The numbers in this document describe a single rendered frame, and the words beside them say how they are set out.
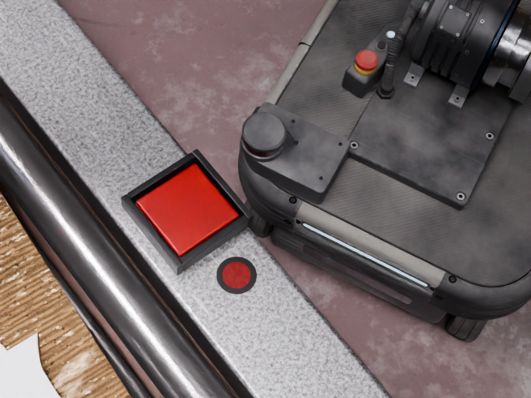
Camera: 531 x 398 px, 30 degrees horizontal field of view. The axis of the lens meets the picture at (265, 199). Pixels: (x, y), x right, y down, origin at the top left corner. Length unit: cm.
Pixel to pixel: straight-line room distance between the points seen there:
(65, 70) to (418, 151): 86
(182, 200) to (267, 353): 14
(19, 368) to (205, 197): 20
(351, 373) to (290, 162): 82
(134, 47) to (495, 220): 81
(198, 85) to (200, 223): 118
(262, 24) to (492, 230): 70
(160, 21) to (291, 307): 132
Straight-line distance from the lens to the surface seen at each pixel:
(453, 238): 159
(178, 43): 201
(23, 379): 73
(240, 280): 78
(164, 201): 79
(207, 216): 79
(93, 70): 87
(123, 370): 76
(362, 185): 160
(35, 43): 90
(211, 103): 193
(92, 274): 78
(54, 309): 76
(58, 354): 74
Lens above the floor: 164
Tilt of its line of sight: 63 degrees down
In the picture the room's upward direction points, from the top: 9 degrees clockwise
